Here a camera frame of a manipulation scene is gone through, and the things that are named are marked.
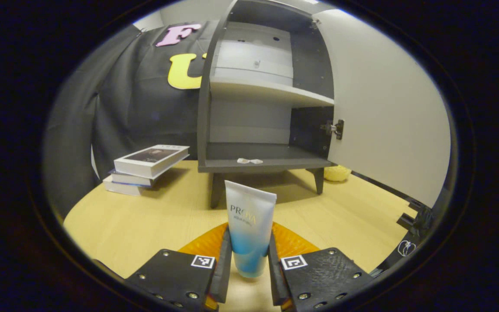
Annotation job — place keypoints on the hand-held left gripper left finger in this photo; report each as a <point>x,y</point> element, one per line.
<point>223,277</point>

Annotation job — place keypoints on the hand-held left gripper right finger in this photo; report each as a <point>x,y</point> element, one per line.
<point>275,281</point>

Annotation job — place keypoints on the white and blue bottle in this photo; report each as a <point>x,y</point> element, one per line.
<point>249,225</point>

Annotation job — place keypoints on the grey cabinet door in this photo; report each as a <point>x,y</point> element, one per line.
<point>383,108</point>

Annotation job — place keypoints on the dark grey cabinet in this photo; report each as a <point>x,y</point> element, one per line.
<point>249,151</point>

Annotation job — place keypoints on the metal cabinet hinge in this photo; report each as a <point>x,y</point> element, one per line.
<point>315,24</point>
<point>335,129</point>

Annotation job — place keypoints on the white cabinet shelf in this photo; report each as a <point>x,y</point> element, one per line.
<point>267,92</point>

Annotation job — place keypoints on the yellow sponge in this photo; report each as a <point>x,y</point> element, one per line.
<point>337,173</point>

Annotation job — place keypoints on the pale grey book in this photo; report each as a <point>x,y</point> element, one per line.
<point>121,188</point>

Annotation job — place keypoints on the dark blue book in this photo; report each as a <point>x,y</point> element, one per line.
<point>130,178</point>

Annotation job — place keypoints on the white book portrait cover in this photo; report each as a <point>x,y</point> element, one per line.
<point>150,160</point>

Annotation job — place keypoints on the black backdrop cloth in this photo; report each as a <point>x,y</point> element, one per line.
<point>124,108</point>

